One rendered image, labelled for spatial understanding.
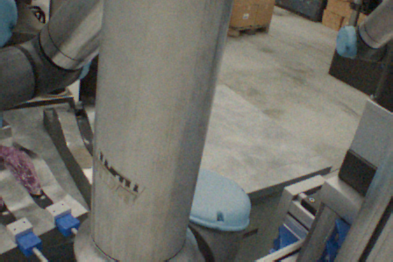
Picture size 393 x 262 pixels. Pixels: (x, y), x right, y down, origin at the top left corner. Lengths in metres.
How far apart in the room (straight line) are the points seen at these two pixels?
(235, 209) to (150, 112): 0.23
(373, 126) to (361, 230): 0.14
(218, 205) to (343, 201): 0.20
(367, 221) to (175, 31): 0.34
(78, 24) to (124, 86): 0.23
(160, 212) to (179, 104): 0.09
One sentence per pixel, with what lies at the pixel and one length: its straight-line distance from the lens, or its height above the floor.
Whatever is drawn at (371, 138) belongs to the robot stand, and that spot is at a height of 1.33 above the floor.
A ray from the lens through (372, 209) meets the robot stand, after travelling 0.50.
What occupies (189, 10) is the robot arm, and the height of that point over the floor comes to 1.51.
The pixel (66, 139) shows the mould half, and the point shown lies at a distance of 1.25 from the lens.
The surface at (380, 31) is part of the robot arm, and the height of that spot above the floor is 1.40.
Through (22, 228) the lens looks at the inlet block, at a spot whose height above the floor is 0.88.
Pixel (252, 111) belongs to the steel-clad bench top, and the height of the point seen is 0.80.
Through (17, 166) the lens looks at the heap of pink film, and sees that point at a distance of 1.12.
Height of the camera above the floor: 1.56
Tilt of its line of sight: 27 degrees down
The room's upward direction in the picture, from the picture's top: 11 degrees clockwise
